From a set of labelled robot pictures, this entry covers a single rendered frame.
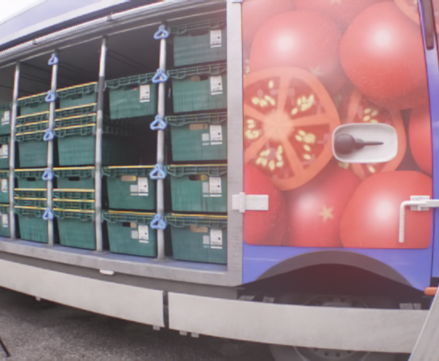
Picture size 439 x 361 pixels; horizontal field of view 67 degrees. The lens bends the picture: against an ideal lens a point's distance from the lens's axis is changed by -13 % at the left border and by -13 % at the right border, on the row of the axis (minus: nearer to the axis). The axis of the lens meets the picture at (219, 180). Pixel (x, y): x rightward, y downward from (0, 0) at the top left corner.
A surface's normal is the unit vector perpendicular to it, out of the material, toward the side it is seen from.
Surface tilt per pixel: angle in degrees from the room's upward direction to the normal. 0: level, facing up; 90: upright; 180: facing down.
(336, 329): 90
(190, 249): 91
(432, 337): 90
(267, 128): 90
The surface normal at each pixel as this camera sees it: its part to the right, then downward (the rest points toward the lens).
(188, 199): -0.37, 0.00
